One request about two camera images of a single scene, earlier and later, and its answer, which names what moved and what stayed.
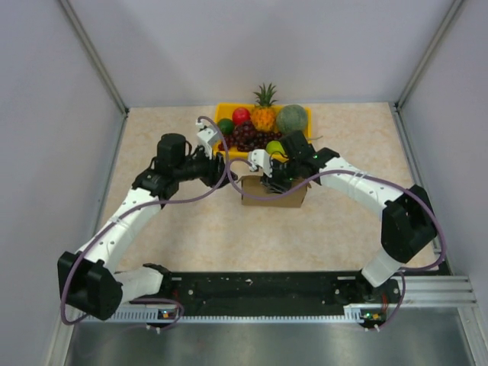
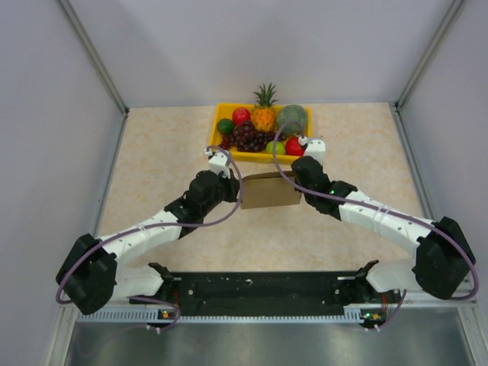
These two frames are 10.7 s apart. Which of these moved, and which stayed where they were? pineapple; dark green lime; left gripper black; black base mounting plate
Moved: left gripper black
Stayed: pineapple; dark green lime; black base mounting plate
